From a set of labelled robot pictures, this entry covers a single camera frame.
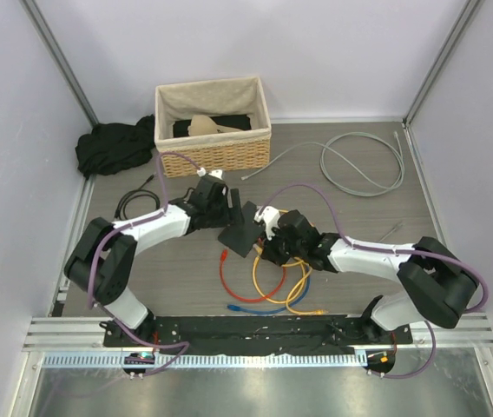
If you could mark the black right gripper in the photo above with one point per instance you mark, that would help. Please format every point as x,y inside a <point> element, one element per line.
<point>271,251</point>

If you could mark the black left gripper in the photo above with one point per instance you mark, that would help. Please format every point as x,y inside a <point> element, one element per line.
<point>233,216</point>

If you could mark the black network switch box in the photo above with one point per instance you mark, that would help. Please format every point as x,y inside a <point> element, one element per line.
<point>240,238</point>

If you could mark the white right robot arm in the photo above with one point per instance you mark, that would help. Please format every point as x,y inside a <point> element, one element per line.
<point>435,287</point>

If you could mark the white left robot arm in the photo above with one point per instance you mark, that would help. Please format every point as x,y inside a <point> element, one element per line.
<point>102,260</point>

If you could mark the wicker basket with liner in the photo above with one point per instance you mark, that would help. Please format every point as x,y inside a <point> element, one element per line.
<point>231,151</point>

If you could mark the black cloth in basket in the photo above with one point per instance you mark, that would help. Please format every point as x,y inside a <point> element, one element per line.
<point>241,122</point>

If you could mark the beige object in basket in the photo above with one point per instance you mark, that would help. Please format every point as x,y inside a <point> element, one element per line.
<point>204,126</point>

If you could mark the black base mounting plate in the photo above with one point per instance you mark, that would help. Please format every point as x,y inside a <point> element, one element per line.
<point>266,335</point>

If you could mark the black cloth pile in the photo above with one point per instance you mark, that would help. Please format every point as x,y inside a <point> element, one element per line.
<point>110,148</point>

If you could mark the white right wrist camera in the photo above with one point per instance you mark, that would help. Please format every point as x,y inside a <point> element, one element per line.
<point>268,218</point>

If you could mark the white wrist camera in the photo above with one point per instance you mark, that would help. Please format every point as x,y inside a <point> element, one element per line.
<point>217,173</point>
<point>268,218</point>

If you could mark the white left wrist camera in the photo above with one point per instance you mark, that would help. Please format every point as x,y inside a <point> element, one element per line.
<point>217,173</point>

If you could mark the aluminium front rail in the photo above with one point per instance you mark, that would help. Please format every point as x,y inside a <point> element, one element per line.
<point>72,342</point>

